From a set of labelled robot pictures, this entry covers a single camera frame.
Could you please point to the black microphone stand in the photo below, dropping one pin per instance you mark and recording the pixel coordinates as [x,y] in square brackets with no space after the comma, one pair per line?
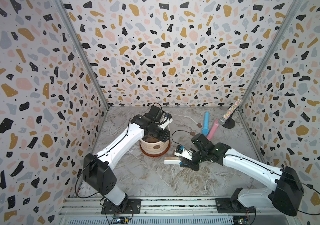
[230,123]

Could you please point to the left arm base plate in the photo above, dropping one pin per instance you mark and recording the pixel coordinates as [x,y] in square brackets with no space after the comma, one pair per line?
[120,206]

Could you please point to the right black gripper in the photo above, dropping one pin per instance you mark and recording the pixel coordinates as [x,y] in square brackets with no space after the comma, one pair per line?
[189,164]

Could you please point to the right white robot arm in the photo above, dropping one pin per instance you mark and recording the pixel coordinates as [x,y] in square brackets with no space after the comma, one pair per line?
[282,187]

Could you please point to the pink toy microphone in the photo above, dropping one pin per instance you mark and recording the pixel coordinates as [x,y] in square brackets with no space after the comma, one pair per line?
[213,129]

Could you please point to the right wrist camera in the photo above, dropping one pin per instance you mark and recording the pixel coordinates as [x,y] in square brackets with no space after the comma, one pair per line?
[180,151]

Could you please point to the cream ceramic pot with soil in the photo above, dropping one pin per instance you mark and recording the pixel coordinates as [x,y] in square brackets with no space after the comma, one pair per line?
[150,140]

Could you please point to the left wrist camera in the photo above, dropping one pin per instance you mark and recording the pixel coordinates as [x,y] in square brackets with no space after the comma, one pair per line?
[159,117]

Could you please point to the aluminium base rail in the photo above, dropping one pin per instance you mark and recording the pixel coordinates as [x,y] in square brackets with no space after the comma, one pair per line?
[168,211]

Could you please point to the glitter silver microphone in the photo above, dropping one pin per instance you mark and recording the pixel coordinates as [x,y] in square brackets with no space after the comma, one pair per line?
[230,111]

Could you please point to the terracotta saucer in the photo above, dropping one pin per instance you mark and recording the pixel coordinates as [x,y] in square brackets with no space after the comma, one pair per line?
[154,149]

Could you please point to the blue toy microphone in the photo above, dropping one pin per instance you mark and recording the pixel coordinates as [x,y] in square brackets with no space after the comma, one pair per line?
[205,129]

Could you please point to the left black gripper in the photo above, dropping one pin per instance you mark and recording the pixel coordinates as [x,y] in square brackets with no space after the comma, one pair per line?
[164,137]

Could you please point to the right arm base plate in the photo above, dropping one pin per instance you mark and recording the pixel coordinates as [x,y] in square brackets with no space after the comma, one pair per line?
[225,205]

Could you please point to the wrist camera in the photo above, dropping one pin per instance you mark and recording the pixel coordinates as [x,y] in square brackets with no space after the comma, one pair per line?
[180,151]
[159,117]

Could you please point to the white scrub brush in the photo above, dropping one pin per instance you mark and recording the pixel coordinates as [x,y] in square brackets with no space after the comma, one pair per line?
[172,161]

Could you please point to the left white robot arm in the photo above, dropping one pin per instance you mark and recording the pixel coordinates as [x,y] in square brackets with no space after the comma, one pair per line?
[98,168]

